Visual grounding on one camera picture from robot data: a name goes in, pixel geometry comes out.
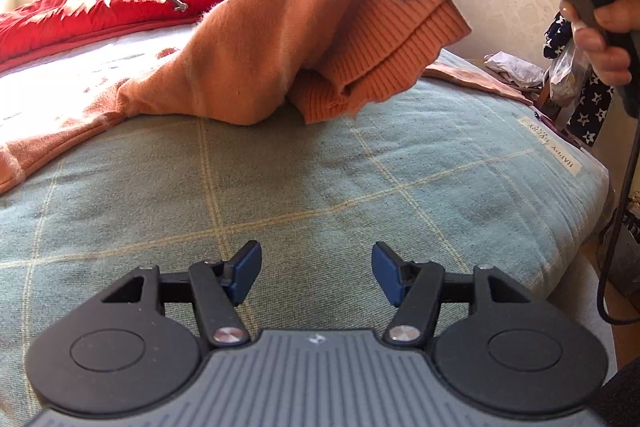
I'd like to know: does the red quilt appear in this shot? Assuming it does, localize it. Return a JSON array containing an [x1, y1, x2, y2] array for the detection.
[[0, 0, 291, 62]]

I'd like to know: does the person's right hand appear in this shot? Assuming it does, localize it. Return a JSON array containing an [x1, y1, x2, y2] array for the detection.
[[560, 0, 640, 86]]

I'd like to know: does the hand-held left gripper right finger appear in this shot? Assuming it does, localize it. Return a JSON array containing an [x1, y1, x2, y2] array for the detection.
[[371, 242, 547, 350]]

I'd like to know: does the orange knit sweater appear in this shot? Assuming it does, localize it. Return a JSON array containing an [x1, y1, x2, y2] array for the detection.
[[0, 0, 533, 195]]

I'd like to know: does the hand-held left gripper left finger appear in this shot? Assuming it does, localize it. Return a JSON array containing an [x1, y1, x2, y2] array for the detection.
[[102, 241, 263, 349]]

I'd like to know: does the white clothes pile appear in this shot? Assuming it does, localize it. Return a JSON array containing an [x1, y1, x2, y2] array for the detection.
[[484, 52, 546, 88]]

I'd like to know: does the person's dark clothing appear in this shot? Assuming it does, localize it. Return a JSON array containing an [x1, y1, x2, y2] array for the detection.
[[597, 349, 640, 427]]

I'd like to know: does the clear plastic bag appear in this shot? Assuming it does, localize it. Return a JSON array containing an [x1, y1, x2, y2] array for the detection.
[[550, 42, 591, 108]]

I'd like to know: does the star-printed navy cloth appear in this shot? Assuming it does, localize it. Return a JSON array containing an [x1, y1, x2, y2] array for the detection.
[[542, 12, 615, 148]]

